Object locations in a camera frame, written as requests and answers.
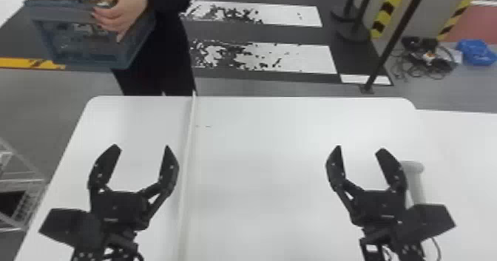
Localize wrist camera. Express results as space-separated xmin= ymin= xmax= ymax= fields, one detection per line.
xmin=391 ymin=203 xmax=457 ymax=244
xmin=38 ymin=207 xmax=104 ymax=250

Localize person's hand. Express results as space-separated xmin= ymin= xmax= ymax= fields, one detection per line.
xmin=92 ymin=0 xmax=149 ymax=42

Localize person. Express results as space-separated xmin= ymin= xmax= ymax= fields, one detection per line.
xmin=92 ymin=0 xmax=199 ymax=97

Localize blue bag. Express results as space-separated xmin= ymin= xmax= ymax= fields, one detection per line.
xmin=455 ymin=38 xmax=497 ymax=67

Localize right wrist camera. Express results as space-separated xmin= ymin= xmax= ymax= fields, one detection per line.
xmin=391 ymin=203 xmax=457 ymax=244

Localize white wire rack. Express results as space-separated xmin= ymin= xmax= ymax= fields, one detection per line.
xmin=0 ymin=137 xmax=50 ymax=233

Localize tangled black cables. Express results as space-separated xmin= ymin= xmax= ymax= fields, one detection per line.
xmin=389 ymin=36 xmax=460 ymax=81

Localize black pole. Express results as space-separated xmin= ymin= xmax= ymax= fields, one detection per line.
xmin=359 ymin=0 xmax=434 ymax=95

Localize blue crate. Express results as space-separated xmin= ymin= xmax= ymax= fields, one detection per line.
xmin=24 ymin=0 xmax=157 ymax=72

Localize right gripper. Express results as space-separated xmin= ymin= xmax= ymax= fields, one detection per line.
xmin=325 ymin=145 xmax=408 ymax=228

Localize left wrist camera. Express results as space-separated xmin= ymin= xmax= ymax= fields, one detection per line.
xmin=38 ymin=207 xmax=104 ymax=250

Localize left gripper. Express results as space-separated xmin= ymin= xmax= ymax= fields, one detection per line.
xmin=87 ymin=143 xmax=180 ymax=233

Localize yellow black striped post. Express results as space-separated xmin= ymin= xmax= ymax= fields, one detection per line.
xmin=368 ymin=0 xmax=411 ymax=41
xmin=436 ymin=0 xmax=487 ymax=42

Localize white tube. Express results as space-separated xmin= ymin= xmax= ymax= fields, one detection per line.
xmin=399 ymin=160 xmax=427 ymax=208

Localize black cable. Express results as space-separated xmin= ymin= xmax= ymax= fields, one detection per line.
xmin=427 ymin=235 xmax=442 ymax=261

